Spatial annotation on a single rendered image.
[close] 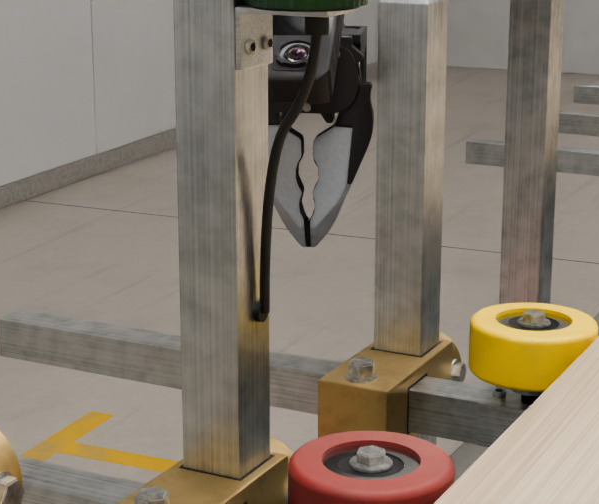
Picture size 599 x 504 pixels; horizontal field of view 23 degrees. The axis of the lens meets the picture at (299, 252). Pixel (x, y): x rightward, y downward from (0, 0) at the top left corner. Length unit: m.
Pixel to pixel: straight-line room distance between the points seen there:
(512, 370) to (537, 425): 0.13
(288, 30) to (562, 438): 0.34
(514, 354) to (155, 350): 0.28
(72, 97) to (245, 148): 4.88
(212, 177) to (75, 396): 2.68
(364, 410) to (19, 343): 0.30
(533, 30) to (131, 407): 2.25
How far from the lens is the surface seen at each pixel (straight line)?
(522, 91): 1.20
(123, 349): 1.06
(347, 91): 1.00
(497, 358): 0.90
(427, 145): 0.96
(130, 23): 5.95
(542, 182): 1.21
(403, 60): 0.95
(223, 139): 0.73
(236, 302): 0.74
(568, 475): 0.72
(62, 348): 1.09
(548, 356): 0.90
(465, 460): 1.24
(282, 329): 3.83
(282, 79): 0.92
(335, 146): 1.01
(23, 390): 3.46
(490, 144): 1.98
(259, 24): 0.73
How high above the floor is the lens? 1.19
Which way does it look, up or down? 15 degrees down
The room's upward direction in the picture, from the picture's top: straight up
